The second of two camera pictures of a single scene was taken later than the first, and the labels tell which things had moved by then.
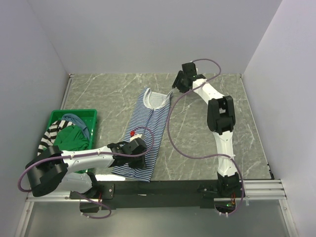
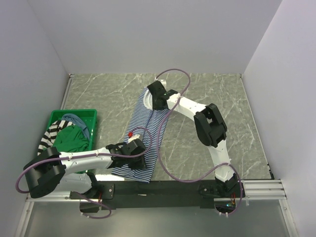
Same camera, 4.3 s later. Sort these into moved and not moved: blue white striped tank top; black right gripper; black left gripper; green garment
Moved: black right gripper
Not moved: black left gripper; green garment; blue white striped tank top
